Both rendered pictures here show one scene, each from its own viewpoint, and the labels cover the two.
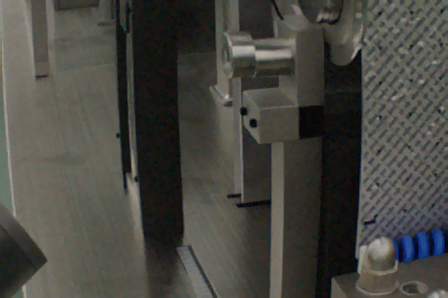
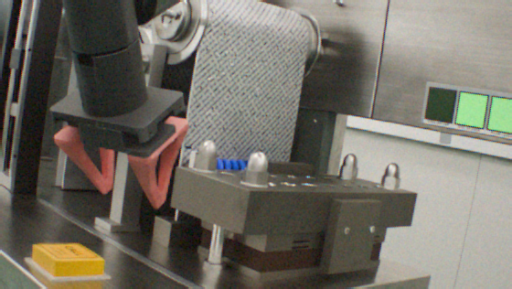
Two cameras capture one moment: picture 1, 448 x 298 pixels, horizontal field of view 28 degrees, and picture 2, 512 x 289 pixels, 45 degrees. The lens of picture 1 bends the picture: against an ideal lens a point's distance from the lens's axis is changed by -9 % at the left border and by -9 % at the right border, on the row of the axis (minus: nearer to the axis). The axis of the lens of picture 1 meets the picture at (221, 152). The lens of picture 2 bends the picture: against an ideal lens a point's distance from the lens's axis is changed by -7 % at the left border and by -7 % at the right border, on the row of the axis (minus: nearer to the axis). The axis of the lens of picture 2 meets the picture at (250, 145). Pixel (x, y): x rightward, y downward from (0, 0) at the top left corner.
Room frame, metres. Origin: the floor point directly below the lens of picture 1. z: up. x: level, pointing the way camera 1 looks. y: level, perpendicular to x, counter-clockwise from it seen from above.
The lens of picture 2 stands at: (-0.22, 0.30, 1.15)
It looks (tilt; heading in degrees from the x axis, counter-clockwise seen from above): 4 degrees down; 330
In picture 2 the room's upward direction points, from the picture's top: 9 degrees clockwise
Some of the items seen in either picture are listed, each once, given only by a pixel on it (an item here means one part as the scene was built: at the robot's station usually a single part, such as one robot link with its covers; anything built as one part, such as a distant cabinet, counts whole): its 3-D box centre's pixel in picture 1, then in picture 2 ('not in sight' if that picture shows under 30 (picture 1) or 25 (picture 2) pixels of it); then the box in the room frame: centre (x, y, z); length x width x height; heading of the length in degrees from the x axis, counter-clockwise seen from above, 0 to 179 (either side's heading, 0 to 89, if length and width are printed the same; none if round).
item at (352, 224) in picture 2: not in sight; (352, 235); (0.54, -0.34, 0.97); 0.10 x 0.03 x 0.11; 104
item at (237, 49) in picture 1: (237, 54); not in sight; (0.78, -0.02, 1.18); 0.04 x 0.02 x 0.04; 14
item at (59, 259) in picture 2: not in sight; (68, 260); (0.55, 0.09, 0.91); 0.07 x 0.07 x 0.02; 14
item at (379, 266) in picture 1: (379, 262); (207, 155); (0.63, -0.12, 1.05); 0.04 x 0.04 x 0.04
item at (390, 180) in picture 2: not in sight; (391, 176); (0.62, -0.47, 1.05); 0.04 x 0.04 x 0.04
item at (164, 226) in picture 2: not in sight; (230, 230); (0.73, -0.23, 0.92); 0.28 x 0.04 x 0.04; 104
